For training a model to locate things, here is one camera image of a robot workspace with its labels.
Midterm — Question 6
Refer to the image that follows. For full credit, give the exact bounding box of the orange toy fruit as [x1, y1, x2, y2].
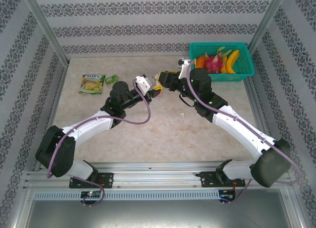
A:
[194, 55, 206, 71]

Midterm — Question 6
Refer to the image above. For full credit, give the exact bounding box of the pink toy dragon fruit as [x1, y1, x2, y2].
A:
[203, 52, 228, 74]

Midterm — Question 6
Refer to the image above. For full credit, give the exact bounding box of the green yellow candy bag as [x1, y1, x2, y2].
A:
[78, 74, 106, 95]

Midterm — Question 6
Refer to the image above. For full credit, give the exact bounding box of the teal plastic basket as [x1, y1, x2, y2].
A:
[189, 42, 255, 82]

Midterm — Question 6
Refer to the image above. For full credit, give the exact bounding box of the yellow toy banana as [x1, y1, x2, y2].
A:
[220, 49, 241, 74]

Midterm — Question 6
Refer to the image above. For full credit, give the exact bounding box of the yellow-green toy fruit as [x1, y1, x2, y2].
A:
[216, 46, 233, 57]

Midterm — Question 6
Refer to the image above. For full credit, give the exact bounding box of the grey metal sheet panel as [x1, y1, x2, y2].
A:
[24, 188, 301, 228]

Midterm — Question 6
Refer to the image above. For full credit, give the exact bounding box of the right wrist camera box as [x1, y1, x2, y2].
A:
[177, 57, 193, 80]

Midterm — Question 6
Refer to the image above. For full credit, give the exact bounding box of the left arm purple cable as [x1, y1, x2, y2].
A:
[46, 78, 152, 208]

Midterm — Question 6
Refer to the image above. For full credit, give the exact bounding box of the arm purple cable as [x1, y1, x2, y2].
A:
[186, 60, 303, 206]
[46, 78, 152, 208]

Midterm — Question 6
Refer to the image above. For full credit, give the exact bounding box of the left aluminium side rail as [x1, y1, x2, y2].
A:
[34, 65, 70, 171]

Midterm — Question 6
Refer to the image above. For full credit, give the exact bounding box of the aluminium side rail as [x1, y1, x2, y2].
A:
[34, 65, 70, 171]
[243, 77, 282, 169]

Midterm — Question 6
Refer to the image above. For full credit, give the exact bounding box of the right aluminium side rail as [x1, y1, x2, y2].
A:
[243, 77, 282, 169]

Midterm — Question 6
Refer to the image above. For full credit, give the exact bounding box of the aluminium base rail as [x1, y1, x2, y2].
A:
[23, 162, 291, 190]

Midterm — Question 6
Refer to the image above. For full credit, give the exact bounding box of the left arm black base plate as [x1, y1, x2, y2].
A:
[69, 172, 114, 189]

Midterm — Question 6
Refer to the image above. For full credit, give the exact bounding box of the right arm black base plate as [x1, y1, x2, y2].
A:
[200, 171, 246, 188]

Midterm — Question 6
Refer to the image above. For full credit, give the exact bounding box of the right aluminium frame post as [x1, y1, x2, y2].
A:
[246, 0, 289, 50]

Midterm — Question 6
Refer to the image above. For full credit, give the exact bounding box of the aluminium frame post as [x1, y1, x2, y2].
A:
[19, 0, 70, 67]
[246, 0, 289, 50]

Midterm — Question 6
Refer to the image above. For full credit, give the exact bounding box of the grey slotted cable duct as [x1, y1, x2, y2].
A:
[33, 190, 220, 201]

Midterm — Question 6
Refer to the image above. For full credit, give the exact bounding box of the left aluminium frame post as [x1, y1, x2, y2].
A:
[19, 0, 70, 67]

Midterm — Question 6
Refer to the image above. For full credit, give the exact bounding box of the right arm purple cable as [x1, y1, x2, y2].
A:
[186, 60, 303, 206]

